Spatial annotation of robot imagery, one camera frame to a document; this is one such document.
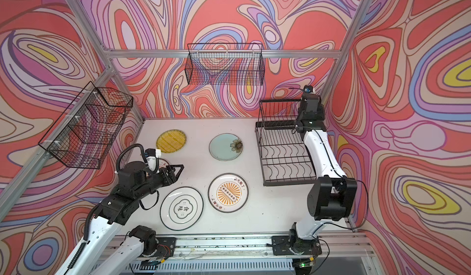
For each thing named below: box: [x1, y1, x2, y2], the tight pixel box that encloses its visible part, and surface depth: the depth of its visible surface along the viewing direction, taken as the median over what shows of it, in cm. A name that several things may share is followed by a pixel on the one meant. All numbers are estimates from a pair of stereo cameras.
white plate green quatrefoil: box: [160, 186, 204, 231], surface depth 84 cm
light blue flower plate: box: [208, 132, 244, 162], surface depth 107 cm
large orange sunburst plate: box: [207, 173, 249, 214], surface depth 89 cm
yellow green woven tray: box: [155, 129, 188, 154], surface depth 110 cm
